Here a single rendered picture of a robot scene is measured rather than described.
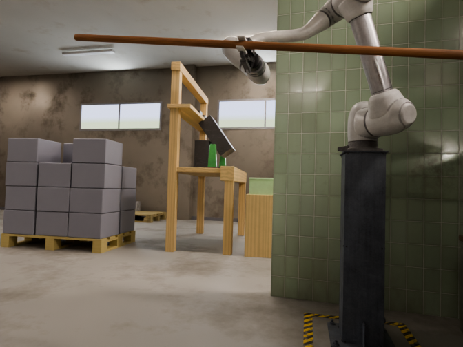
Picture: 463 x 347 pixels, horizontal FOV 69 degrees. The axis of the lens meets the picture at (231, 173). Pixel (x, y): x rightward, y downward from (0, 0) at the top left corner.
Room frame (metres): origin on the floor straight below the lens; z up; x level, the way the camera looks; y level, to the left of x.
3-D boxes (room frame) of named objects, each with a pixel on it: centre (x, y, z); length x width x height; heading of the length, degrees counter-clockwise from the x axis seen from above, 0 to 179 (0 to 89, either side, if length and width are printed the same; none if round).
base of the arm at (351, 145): (1.86, -0.70, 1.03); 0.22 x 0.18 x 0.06; 77
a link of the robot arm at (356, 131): (1.84, -0.72, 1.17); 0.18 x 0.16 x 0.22; 18
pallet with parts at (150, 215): (7.57, 2.24, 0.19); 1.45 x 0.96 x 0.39; 77
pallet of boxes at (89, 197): (4.37, 2.01, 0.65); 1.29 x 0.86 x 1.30; 80
